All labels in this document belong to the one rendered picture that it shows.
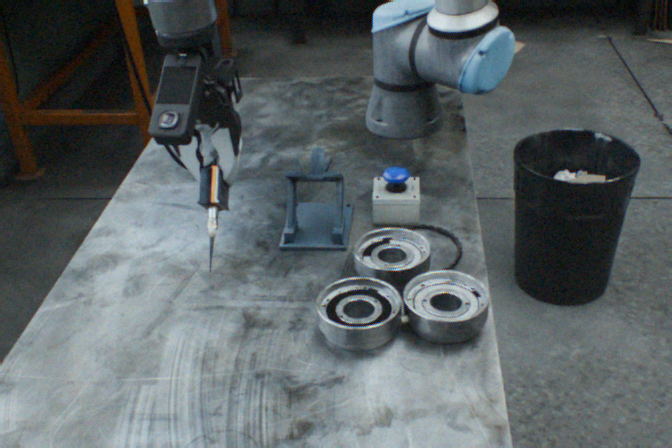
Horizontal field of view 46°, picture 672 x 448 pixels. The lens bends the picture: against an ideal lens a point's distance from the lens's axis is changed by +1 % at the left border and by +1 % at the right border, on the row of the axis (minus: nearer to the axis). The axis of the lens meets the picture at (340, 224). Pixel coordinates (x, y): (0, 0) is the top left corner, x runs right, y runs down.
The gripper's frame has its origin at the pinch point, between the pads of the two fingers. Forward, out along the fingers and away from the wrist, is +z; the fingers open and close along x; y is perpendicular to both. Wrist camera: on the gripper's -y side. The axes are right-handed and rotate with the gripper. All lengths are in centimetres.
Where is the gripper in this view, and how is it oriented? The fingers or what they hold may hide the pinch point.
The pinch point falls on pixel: (215, 180)
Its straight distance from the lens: 103.0
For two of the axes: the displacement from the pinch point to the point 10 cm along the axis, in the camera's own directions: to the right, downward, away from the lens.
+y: 1.6, -5.6, 8.1
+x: -9.8, 0.0, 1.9
